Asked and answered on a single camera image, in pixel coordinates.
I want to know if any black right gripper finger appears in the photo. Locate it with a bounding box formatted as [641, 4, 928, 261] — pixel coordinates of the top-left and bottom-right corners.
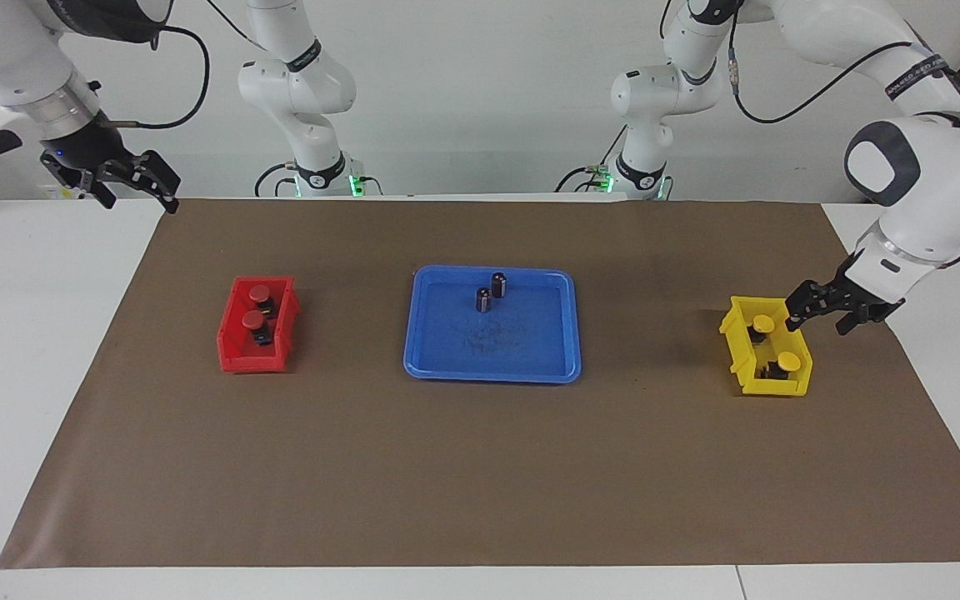
[80, 171, 119, 210]
[140, 152, 182, 216]

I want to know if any yellow plastic bin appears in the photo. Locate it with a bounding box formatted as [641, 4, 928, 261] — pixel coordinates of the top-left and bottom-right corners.
[718, 295, 814, 398]

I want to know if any red plastic bin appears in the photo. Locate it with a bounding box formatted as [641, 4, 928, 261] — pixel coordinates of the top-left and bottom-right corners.
[216, 276, 301, 374]

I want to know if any blue plastic tray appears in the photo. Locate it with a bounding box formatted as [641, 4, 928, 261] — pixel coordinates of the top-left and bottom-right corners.
[402, 265, 583, 385]

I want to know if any brown table mat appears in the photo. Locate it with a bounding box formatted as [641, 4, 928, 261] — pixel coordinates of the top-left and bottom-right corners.
[0, 197, 960, 570]

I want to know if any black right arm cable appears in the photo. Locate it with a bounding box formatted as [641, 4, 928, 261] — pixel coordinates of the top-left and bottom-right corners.
[97, 0, 258, 131]

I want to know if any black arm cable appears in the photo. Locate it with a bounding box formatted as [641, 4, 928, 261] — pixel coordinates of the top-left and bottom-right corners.
[659, 0, 914, 125]
[97, 0, 258, 131]

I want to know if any black right base cable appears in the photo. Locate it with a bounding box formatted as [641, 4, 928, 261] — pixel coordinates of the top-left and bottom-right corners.
[253, 161, 385, 199]

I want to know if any black base cable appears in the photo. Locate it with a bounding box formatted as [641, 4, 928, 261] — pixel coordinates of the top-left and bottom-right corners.
[253, 161, 385, 199]
[555, 129, 627, 194]

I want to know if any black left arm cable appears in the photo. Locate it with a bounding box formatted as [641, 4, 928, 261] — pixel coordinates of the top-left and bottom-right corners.
[659, 0, 914, 125]

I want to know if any black left base cable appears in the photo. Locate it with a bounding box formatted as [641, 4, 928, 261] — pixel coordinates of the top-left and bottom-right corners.
[555, 129, 627, 194]

